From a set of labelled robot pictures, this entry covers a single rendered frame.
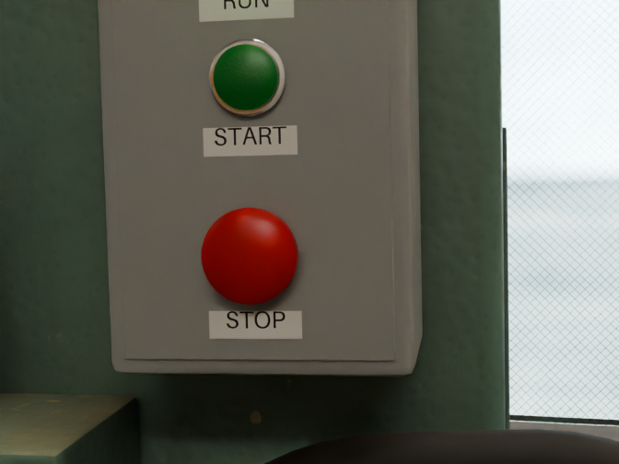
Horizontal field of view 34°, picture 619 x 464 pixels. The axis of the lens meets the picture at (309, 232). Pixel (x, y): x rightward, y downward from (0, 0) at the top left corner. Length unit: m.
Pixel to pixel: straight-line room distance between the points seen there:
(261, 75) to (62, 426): 0.14
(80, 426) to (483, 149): 0.17
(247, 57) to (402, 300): 0.09
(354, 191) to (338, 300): 0.03
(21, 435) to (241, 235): 0.10
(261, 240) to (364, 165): 0.04
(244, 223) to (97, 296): 0.11
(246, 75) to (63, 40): 0.11
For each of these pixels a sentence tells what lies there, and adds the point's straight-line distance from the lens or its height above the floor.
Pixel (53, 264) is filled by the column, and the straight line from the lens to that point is 0.40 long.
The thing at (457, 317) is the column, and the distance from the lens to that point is 0.37.
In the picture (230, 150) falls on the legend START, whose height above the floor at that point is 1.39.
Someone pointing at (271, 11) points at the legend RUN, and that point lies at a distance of 0.32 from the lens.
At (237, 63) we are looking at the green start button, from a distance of 0.31.
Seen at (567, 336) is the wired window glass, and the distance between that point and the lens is 1.89.
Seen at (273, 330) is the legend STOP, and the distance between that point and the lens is 0.32.
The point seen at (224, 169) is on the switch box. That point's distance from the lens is 0.32.
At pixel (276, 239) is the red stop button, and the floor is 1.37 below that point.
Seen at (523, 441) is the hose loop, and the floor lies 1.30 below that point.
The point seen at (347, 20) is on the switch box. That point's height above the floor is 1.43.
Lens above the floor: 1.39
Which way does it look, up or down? 4 degrees down
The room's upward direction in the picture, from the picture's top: 1 degrees counter-clockwise
